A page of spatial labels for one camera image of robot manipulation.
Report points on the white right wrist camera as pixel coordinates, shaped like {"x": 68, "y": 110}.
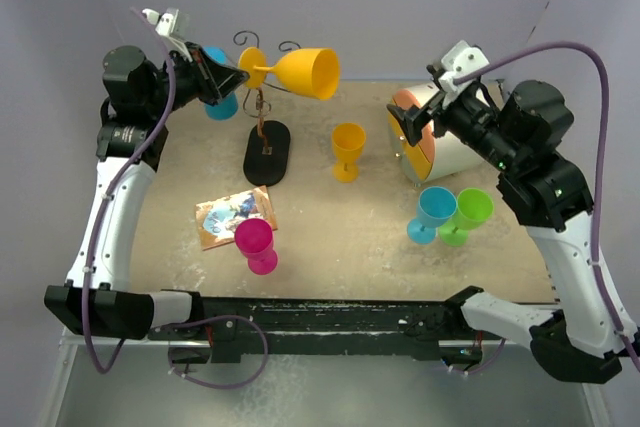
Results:
{"x": 460, "y": 61}

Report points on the metal wine glass rack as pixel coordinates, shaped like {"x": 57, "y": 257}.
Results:
{"x": 267, "y": 153}

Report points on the yellow wine glass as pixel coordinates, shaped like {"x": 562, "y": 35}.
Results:
{"x": 308, "y": 72}
{"x": 347, "y": 140}

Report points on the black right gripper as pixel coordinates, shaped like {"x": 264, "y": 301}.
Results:
{"x": 410, "y": 118}

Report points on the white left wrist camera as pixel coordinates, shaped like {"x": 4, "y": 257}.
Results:
{"x": 172, "y": 26}

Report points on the white cylindrical drawer cabinet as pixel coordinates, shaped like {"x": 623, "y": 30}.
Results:
{"x": 432, "y": 158}

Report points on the illustrated book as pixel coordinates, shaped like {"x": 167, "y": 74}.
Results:
{"x": 217, "y": 220}

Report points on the pink wine glass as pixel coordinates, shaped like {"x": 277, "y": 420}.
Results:
{"x": 255, "y": 241}

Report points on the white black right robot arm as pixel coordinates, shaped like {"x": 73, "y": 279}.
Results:
{"x": 586, "y": 337}

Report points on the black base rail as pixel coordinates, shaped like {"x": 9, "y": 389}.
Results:
{"x": 421, "y": 330}

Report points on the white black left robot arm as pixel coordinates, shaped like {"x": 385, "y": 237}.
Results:
{"x": 95, "y": 300}

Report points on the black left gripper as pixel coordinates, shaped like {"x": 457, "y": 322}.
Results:
{"x": 214, "y": 80}

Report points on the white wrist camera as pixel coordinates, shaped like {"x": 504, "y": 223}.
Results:
{"x": 460, "y": 61}
{"x": 172, "y": 26}

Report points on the green wine glass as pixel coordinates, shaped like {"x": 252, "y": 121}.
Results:
{"x": 474, "y": 207}

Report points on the blue wine glass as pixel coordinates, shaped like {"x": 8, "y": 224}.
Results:
{"x": 228, "y": 107}
{"x": 435, "y": 206}

